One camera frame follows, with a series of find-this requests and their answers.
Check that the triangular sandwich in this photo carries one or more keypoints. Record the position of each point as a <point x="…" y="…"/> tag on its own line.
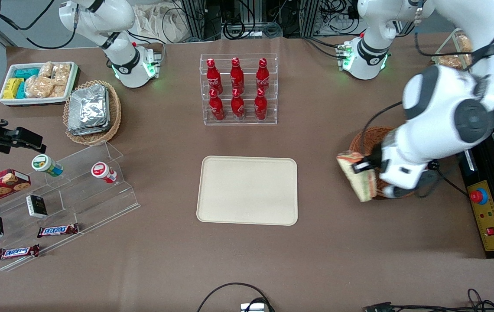
<point x="362" y="186"/>

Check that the clear fried snack bag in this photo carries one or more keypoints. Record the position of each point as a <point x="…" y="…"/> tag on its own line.
<point x="465" y="43"/>
<point x="453" y="61"/>

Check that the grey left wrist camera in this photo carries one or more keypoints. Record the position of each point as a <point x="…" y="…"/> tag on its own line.
<point x="399" y="192"/>

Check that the silver foil food pack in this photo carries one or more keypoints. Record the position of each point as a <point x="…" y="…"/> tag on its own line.
<point x="89" y="110"/>

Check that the black yellow control box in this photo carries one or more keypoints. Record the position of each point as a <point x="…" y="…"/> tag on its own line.
<point x="489" y="216"/>

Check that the green lid yogurt cup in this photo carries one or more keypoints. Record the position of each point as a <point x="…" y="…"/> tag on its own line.
<point x="45" y="164"/>

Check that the brown wicker basket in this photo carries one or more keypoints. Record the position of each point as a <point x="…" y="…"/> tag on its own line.
<point x="381" y="134"/>

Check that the red emergency stop button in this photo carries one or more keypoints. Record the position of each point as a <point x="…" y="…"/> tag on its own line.
<point x="479" y="196"/>

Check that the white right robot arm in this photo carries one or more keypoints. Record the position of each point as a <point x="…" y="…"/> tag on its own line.
<point x="112" y="26"/>

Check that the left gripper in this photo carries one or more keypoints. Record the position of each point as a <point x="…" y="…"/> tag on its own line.
<point x="375" y="157"/>

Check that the clear acrylic step display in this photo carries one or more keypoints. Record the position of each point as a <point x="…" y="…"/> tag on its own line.
<point x="99" y="208"/>

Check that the yellow snack pack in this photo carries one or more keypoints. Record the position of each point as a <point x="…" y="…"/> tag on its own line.
<point x="11" y="89"/>

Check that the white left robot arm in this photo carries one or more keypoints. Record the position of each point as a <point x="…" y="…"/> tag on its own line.
<point x="437" y="99"/>

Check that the cream plastic tray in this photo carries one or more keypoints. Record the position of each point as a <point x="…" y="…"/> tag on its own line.
<point x="247" y="190"/>

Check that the small silver device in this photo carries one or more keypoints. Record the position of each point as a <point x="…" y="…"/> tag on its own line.
<point x="253" y="308"/>

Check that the teal snack pack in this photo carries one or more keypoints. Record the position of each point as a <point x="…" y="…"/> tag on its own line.
<point x="21" y="91"/>
<point x="27" y="73"/>

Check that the red lid yogurt cup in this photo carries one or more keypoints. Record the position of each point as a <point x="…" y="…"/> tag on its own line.
<point x="102" y="171"/>

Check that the clear rice cracker bag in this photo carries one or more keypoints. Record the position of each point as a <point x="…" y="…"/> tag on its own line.
<point x="58" y="91"/>
<point x="46" y="69"/>
<point x="61" y="74"/>
<point x="39" y="86"/>

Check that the red cola bottle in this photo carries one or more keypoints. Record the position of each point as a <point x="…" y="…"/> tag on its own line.
<point x="262" y="76"/>
<point x="260" y="107"/>
<point x="238" y="108"/>
<point x="213" y="78"/>
<point x="236" y="76"/>
<point x="216" y="108"/>

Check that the cream cloth bag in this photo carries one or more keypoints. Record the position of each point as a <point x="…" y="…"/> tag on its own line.
<point x="164" y="21"/>

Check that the aluminium frame post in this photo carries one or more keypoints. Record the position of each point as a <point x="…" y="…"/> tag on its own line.
<point x="310" y="17"/>
<point x="195" y="21"/>

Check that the white plastic bin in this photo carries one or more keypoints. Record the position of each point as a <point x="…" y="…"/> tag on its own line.
<point x="8" y="102"/>

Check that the clear acrylic bottle rack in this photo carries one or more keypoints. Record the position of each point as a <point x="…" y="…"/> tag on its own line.
<point x="247" y="122"/>

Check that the brown Snickers bar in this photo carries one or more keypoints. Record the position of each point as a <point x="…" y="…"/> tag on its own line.
<point x="17" y="252"/>
<point x="57" y="230"/>

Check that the tan wicker basket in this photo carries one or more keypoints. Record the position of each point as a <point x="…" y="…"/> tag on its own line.
<point x="116" y="117"/>

